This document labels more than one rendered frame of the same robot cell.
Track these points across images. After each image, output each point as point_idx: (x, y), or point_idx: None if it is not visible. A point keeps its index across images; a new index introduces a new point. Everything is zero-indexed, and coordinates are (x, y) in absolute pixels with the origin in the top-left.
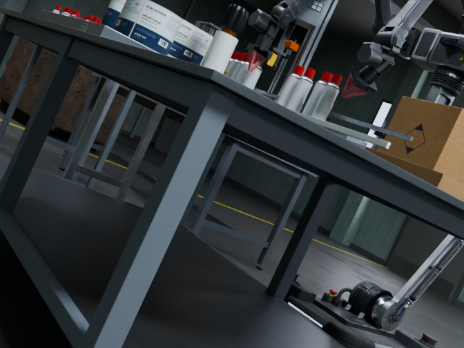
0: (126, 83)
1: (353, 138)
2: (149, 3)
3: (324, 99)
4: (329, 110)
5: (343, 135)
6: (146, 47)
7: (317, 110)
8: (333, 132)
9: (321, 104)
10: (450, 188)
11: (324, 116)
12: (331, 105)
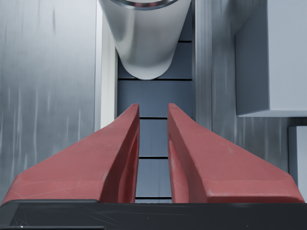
0: None
1: (300, 111)
2: None
3: (109, 28)
4: (160, 56)
5: (262, 88)
6: None
7: (115, 45)
8: (261, 26)
9: (112, 36)
10: None
11: (145, 67)
12: (166, 44)
